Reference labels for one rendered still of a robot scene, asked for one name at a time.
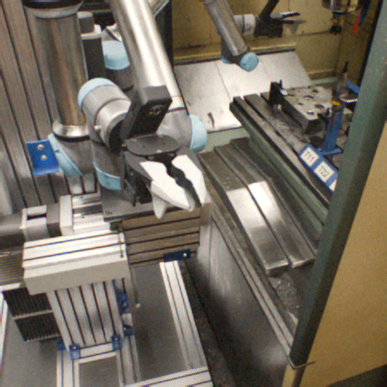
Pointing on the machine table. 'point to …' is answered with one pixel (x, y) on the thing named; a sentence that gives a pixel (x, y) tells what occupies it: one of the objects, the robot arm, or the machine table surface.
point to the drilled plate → (309, 106)
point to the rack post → (332, 136)
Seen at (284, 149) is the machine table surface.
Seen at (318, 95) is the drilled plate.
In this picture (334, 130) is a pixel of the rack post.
